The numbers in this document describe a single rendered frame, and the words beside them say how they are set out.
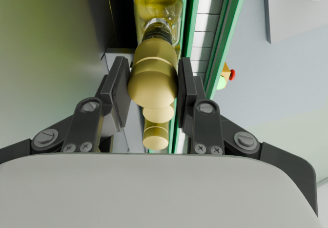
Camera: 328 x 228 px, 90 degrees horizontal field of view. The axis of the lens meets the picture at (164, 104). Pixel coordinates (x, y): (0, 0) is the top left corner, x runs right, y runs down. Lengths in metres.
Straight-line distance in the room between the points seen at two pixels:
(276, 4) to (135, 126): 0.67
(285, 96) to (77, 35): 1.06
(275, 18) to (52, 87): 0.74
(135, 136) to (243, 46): 0.61
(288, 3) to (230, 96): 0.47
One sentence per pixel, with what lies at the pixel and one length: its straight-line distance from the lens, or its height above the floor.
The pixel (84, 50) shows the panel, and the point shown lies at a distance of 0.30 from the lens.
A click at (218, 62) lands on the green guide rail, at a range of 0.39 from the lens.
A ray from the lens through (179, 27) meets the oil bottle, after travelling 0.20.
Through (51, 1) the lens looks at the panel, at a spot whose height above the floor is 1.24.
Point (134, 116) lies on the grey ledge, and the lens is 0.61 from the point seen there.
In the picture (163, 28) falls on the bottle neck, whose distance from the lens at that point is 0.17.
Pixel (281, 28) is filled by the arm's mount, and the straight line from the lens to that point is 0.83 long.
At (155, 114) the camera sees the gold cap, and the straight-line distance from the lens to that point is 0.17.
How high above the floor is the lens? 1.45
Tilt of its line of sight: 45 degrees down
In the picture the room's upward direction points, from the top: 179 degrees counter-clockwise
